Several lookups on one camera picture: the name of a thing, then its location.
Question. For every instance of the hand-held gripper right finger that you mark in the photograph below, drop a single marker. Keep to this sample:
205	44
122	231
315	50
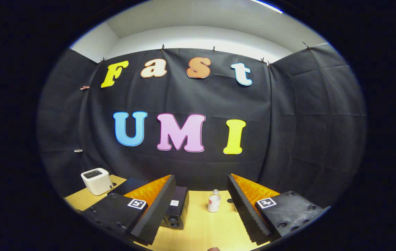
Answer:
243	212

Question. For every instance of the black toaster oven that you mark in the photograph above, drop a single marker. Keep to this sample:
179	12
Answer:
179	209

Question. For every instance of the row of black clips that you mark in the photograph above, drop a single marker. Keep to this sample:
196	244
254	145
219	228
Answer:
162	47

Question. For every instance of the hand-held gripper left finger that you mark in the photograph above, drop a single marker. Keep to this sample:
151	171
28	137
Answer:
159	209

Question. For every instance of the white toaster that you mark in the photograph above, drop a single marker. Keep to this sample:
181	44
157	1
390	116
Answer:
97	183

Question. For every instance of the clear plastic bottle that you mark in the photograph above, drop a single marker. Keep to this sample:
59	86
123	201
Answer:
214	204

